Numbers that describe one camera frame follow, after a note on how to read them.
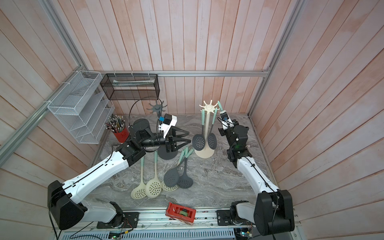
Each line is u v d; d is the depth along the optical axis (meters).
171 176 0.82
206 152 0.97
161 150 0.57
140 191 0.82
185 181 0.86
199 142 0.88
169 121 0.53
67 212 0.38
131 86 1.04
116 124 0.93
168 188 0.80
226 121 0.64
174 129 0.60
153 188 0.79
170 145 0.56
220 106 0.70
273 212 0.40
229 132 0.70
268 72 0.93
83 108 0.73
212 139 0.90
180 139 0.56
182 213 0.70
